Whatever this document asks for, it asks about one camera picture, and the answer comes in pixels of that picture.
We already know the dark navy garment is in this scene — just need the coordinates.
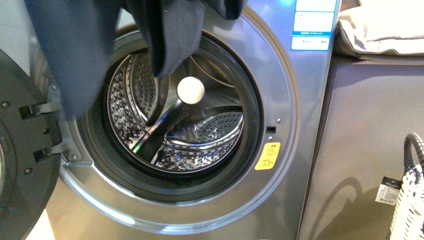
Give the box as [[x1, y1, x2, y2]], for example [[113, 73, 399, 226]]
[[24, 0, 246, 121]]

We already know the grey front-load washing machine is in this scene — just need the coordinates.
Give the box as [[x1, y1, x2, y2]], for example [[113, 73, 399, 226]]
[[46, 0, 340, 240]]

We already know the black washing machine door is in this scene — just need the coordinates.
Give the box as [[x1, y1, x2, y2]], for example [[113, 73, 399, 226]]
[[0, 52, 62, 240]]

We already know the grey cabinet beside washer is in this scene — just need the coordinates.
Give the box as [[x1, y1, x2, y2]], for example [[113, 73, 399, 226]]
[[298, 56, 424, 240]]

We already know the basket price tag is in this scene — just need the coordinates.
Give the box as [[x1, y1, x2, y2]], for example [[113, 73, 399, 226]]
[[375, 176, 402, 206]]

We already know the beige folded cloth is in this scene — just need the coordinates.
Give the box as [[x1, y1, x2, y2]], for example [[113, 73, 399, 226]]
[[333, 0, 424, 66]]

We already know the white woven laundry basket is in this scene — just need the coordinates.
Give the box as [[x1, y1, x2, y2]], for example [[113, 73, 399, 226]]
[[386, 132, 424, 240]]

